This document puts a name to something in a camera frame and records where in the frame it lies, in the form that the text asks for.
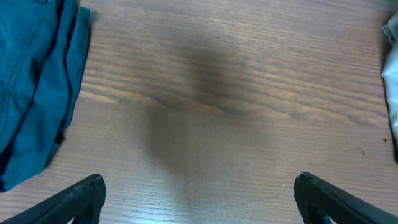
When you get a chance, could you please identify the folded navy blue shorts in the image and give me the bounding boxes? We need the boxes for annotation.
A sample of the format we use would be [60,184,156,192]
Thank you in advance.
[1,0,91,192]

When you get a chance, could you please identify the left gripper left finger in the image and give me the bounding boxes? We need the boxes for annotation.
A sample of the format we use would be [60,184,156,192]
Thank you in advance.
[2,174,106,224]

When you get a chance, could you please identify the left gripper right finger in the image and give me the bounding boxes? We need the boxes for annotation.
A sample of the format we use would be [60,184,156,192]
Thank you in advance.
[294,172,397,224]

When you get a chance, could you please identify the khaki shorts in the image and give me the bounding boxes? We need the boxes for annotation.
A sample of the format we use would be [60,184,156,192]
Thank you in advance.
[381,12,398,147]

